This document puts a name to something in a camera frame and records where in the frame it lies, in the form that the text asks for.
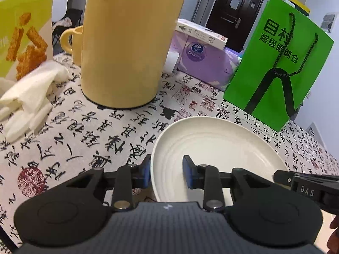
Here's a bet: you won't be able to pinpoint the flat white box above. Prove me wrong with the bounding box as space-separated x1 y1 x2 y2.
176 18 228 50

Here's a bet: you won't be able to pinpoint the yellow-green snack box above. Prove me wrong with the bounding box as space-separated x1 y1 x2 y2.
0 0 54 81

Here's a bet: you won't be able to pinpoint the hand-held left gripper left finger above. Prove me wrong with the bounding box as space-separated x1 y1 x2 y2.
64 154 152 213

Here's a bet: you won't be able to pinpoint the white wall heater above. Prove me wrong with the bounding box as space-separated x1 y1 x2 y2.
305 122 327 149

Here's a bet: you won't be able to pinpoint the yellow thermos jug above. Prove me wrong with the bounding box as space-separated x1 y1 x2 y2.
80 0 187 109

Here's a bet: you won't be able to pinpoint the yellow box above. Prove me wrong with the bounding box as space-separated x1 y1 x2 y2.
285 0 312 17

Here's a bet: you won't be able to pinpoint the purple tissue pack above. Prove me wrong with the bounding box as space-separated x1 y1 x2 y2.
171 30 243 92

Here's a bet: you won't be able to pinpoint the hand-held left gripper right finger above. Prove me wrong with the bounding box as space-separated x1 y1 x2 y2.
182 155 275 213

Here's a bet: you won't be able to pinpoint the white rubber gloves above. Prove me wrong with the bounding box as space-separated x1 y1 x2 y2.
0 60 70 142

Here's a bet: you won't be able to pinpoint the white wall panel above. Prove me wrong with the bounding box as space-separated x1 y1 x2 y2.
320 13 337 33

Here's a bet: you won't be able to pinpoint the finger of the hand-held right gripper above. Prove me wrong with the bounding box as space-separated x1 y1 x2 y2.
273 169 296 190

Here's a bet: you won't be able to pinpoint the dark entrance door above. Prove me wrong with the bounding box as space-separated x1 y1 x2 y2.
205 0 265 53

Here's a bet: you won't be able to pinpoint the green paper bag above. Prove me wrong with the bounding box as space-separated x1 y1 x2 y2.
223 0 335 130

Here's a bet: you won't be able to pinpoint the person's right hand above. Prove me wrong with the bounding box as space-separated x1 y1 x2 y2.
328 213 339 250

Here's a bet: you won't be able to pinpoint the cream round plate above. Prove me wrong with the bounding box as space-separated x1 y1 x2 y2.
150 116 292 203

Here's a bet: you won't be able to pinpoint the yellow mug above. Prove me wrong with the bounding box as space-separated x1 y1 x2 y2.
60 26 84 65

